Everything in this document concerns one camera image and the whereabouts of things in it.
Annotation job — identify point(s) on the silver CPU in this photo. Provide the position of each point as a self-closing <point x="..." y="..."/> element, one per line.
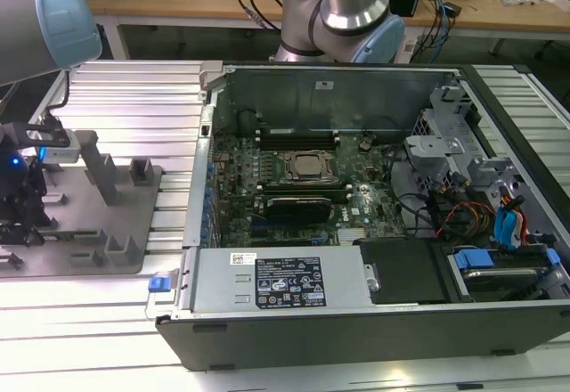
<point x="309" y="165"/>

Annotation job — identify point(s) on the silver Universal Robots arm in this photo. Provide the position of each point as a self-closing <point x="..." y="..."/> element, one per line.
<point x="347" y="0"/>

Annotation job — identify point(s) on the blue plastic latch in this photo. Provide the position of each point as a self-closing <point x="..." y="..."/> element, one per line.
<point x="159" y="285"/>

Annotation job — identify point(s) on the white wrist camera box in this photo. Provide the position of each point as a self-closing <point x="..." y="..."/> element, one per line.
<point x="62" y="151"/>

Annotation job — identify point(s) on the black graphics card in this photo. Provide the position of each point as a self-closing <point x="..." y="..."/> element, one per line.
<point x="298" y="208"/>

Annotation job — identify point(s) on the grey power supply unit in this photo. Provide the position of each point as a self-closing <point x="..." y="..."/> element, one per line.
<point x="214" y="285"/>

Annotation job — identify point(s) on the grey parts rack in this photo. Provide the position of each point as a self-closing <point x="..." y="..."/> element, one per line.
<point x="89" y="254"/>

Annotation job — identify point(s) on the black plastic shroud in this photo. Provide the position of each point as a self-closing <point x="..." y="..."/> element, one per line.
<point x="401" y="271"/>

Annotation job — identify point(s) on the small black adapter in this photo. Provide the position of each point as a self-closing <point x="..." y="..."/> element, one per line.
<point x="454" y="10"/>

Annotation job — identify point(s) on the black empty RAM slots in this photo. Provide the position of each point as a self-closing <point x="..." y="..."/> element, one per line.
<point x="294" y="139"/>

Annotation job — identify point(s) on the hard disk in blue carrier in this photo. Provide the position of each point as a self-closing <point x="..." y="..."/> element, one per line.
<point x="499" y="276"/>

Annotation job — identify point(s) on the grey metal drive cage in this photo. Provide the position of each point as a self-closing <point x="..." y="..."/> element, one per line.
<point x="434" y="147"/>

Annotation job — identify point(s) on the round coin battery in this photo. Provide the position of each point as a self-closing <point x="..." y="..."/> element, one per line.
<point x="365" y="144"/>

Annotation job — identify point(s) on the black open PC case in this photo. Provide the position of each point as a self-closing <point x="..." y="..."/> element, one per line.
<point x="356" y="343"/>

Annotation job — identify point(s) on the green motherboard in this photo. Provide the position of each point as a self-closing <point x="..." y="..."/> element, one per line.
<point x="374" y="187"/>

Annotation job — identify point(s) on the silver finned heat sink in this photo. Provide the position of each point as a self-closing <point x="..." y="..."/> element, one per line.
<point x="353" y="234"/>

